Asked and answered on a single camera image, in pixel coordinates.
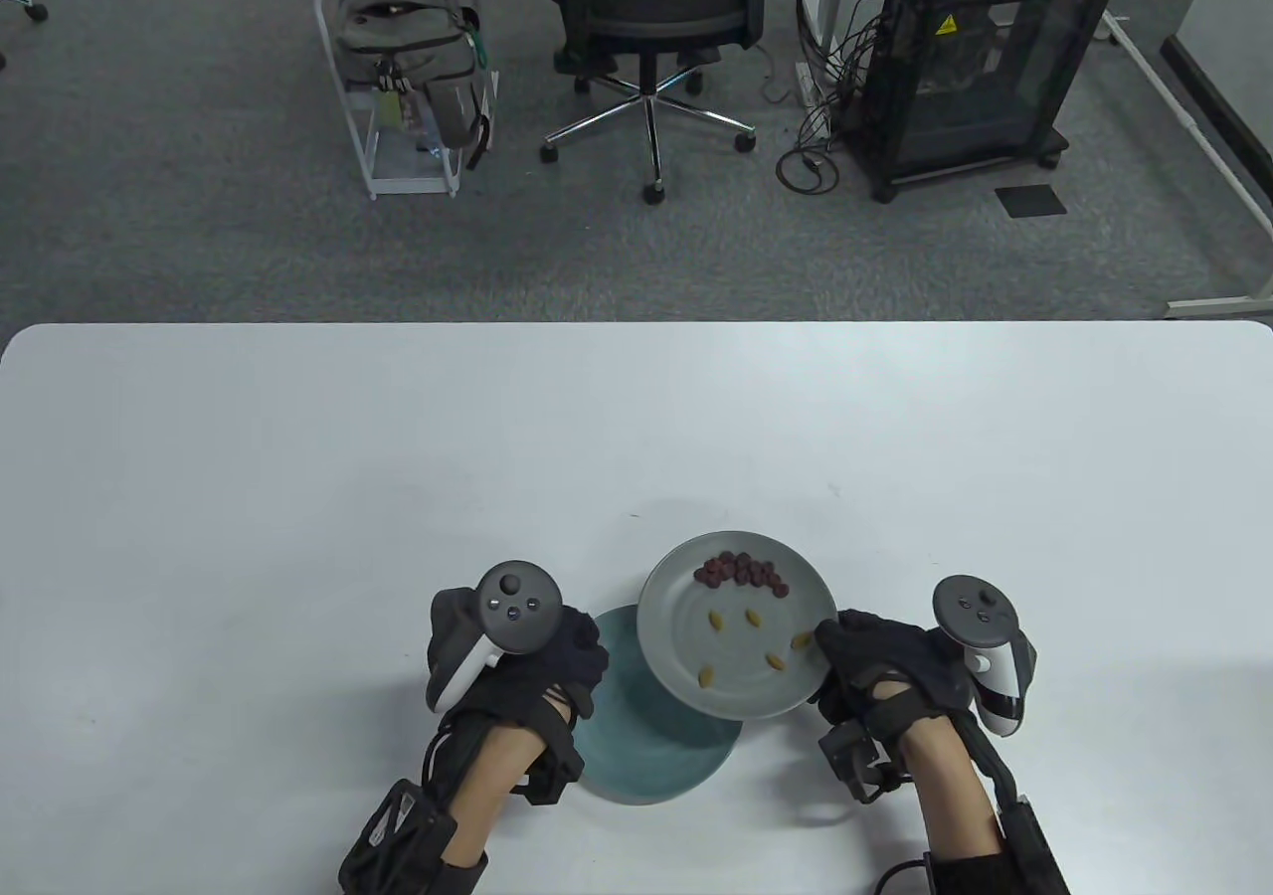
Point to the person's left hand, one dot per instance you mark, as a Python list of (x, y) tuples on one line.
[(537, 671)]

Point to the person's right hand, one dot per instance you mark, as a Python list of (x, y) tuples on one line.
[(885, 661)]

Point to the person's right thumb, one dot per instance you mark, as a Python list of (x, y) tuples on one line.
[(833, 636)]

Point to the person's left fingers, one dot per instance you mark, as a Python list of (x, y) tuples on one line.
[(589, 661)]

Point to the grey plate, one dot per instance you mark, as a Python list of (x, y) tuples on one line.
[(736, 636)]

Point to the person's left forearm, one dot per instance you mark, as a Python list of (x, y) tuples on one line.
[(492, 786)]

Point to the person's right forearm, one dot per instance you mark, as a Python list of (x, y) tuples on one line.
[(955, 796)]

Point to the left grey white controller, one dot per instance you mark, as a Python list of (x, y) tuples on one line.
[(512, 607)]

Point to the grey white controller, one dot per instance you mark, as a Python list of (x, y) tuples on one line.
[(980, 626), (512, 607)]

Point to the teal plate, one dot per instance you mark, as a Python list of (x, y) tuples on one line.
[(636, 746)]

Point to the pile of dark red pieces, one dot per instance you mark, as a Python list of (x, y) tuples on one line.
[(741, 571)]

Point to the right grey white controller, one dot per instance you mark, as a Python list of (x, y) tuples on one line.
[(980, 626)]

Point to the black floor plate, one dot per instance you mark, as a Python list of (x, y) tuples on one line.
[(1031, 201)]

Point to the black glass cabinet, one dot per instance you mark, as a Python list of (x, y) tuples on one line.
[(980, 70)]

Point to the grey backpack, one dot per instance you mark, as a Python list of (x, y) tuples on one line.
[(418, 40)]

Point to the black office chair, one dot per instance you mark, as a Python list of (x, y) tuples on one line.
[(651, 0)]

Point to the chair caster wheel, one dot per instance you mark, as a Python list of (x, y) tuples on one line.
[(35, 10)]

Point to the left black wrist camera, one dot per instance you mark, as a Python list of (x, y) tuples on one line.
[(552, 771)]

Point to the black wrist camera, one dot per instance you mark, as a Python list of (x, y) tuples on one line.
[(552, 771), (855, 751)]

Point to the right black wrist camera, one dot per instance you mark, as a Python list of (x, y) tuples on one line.
[(855, 751)]

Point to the white desk frame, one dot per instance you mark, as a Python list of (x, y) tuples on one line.
[(1193, 129)]

